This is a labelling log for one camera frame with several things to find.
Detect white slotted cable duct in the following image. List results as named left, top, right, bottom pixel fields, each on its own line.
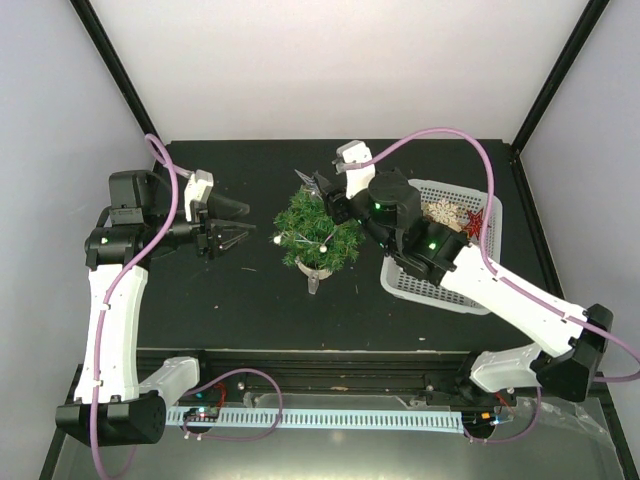
left=165, top=406, right=463, bottom=434

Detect gold snowflake ornament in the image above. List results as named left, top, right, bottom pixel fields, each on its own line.
left=422, top=198, right=462, bottom=232

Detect silver star tree topper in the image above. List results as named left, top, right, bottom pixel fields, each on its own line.
left=294, top=169, right=322, bottom=199

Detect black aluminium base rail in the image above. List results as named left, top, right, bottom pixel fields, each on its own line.
left=139, top=349, right=606, bottom=401

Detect red star ornament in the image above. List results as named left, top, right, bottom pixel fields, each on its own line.
left=462, top=208, right=484, bottom=240

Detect small green christmas tree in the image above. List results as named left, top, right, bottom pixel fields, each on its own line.
left=271, top=187, right=365, bottom=273

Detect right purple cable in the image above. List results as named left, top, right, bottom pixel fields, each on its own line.
left=339, top=127, right=640, bottom=384

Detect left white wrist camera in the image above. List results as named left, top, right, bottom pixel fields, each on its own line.
left=184, top=169, right=214, bottom=222

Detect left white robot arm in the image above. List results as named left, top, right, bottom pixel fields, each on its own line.
left=55, top=170, right=253, bottom=447

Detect right circuit board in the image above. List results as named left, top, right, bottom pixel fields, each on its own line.
left=462, top=408, right=513, bottom=426

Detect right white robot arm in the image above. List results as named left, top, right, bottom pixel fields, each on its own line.
left=311, top=169, right=613, bottom=403

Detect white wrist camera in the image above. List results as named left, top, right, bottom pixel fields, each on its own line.
left=184, top=169, right=214, bottom=222
left=334, top=140, right=376, bottom=200

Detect white perforated plastic basket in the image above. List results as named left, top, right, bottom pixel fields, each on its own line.
left=380, top=179, right=503, bottom=316

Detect white bulb string lights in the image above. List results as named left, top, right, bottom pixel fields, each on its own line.
left=272, top=230, right=331, bottom=296

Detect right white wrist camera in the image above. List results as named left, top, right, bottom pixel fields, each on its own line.
left=334, top=140, right=376, bottom=200

